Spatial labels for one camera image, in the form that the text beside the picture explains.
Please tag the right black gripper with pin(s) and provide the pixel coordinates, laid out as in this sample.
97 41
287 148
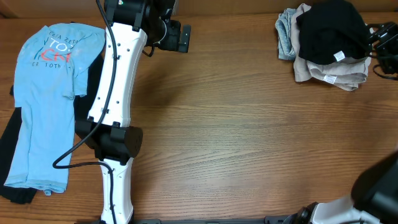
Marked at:
384 31

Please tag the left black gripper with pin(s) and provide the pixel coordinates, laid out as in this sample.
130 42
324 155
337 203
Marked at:
185 38

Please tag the black t-shirt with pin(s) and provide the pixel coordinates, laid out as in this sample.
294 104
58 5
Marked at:
331 31

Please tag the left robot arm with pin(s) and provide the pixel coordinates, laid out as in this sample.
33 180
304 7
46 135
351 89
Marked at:
130 27

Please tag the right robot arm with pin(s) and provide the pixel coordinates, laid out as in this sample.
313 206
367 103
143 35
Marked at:
373 196

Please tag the beige folded pants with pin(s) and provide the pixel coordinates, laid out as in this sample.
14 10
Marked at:
346 74

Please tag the grey-blue folded garment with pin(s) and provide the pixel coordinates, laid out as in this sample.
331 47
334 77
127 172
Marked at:
283 27

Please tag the black garment under pile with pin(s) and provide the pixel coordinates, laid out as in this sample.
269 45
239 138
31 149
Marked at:
87 93

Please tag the light blue printed t-shirt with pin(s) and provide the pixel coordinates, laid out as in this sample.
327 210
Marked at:
46 109

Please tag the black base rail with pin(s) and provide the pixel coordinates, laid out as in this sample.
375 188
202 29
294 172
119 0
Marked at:
211 221

